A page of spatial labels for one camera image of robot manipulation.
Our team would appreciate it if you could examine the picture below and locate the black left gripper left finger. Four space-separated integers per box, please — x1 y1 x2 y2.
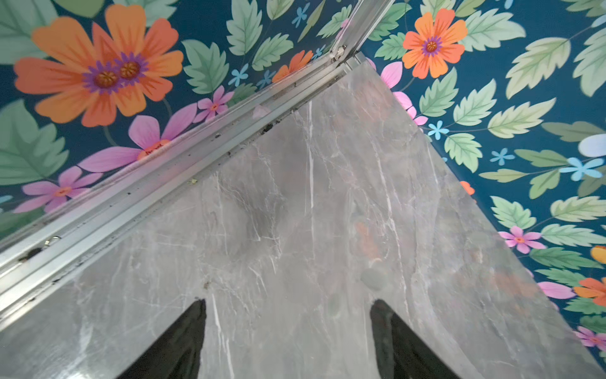
118 299 207 379

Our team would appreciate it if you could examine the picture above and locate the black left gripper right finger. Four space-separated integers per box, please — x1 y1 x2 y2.
369 299 459 379

